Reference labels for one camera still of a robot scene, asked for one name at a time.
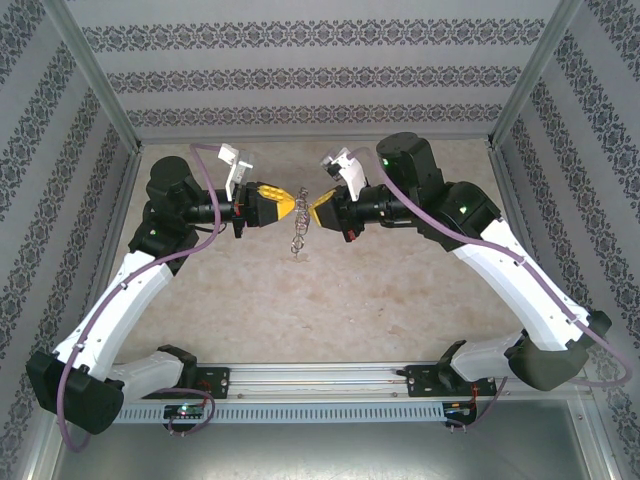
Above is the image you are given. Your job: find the aluminium frame side rail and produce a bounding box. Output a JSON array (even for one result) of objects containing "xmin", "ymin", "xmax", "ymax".
[
  {"xmin": 487, "ymin": 142, "xmax": 624, "ymax": 480},
  {"xmin": 27, "ymin": 142, "xmax": 147, "ymax": 480}
]

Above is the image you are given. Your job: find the grey metal base panel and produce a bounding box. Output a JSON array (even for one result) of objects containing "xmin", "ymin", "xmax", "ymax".
[{"xmin": 49, "ymin": 422, "xmax": 614, "ymax": 480}]

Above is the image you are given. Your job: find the slotted grey cable duct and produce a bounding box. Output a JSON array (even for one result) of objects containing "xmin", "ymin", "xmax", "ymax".
[{"xmin": 68, "ymin": 402, "xmax": 480, "ymax": 426}]

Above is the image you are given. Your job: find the aluminium frame back rail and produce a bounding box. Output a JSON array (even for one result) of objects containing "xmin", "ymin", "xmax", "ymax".
[{"xmin": 135, "ymin": 130, "xmax": 497, "ymax": 147}]

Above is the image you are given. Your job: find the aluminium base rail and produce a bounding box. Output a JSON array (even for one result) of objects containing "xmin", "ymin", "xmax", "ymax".
[{"xmin": 52, "ymin": 362, "xmax": 514, "ymax": 401}]

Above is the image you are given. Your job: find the silver keyring chain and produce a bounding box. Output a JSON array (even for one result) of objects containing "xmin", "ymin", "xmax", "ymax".
[{"xmin": 288, "ymin": 186, "xmax": 314, "ymax": 262}]

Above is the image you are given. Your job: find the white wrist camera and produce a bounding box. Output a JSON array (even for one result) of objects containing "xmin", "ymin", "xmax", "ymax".
[
  {"xmin": 319, "ymin": 146, "xmax": 370, "ymax": 202},
  {"xmin": 217, "ymin": 143, "xmax": 256, "ymax": 202}
]

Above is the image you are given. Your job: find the aluminium frame post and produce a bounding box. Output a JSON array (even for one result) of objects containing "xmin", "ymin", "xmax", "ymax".
[
  {"xmin": 485, "ymin": 0, "xmax": 585, "ymax": 150},
  {"xmin": 39, "ymin": 0, "xmax": 146, "ymax": 154}
]

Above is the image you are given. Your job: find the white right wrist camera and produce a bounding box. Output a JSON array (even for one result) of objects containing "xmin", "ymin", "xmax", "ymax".
[{"xmin": 319, "ymin": 146, "xmax": 370, "ymax": 202}]

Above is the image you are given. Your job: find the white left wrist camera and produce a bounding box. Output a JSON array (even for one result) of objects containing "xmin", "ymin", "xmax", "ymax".
[{"xmin": 217, "ymin": 143, "xmax": 256, "ymax": 202}]

